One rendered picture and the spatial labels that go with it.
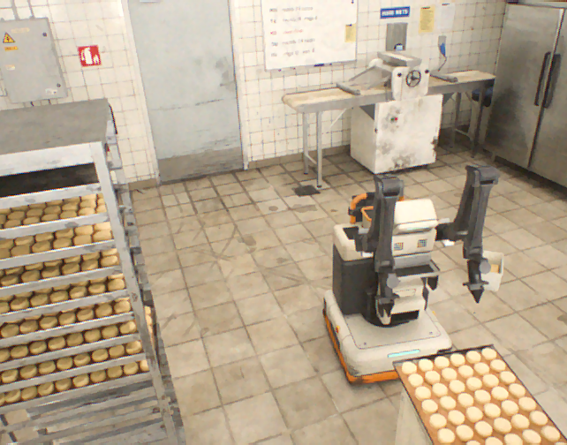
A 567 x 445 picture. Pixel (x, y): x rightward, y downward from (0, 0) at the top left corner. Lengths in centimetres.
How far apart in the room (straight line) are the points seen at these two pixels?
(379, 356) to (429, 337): 32
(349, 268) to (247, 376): 92
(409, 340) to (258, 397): 93
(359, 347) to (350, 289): 34
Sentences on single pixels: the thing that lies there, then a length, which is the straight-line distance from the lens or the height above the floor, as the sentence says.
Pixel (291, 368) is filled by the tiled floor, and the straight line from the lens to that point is 302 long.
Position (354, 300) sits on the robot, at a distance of 287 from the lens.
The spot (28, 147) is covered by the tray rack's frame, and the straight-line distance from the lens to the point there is 136.
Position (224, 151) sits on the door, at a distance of 563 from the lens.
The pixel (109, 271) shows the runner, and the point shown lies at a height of 141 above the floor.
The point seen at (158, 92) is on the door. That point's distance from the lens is 533.
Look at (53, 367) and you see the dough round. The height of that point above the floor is 105.
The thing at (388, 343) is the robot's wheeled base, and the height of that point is 28.
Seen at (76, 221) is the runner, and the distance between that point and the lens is 142.
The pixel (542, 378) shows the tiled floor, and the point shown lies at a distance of 325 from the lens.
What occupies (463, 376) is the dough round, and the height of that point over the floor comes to 91.
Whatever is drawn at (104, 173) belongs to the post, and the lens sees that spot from 132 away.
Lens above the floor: 220
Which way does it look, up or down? 30 degrees down
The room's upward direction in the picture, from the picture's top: 3 degrees counter-clockwise
